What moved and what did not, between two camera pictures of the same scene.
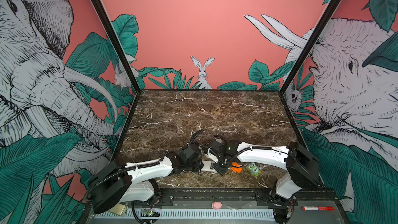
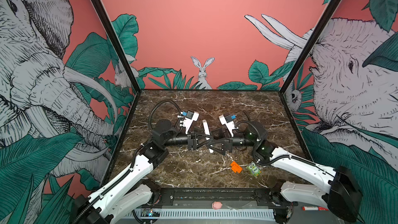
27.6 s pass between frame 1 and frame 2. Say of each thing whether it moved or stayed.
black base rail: stayed
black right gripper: moved
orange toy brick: stayed
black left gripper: moved
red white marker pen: stayed
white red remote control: moved
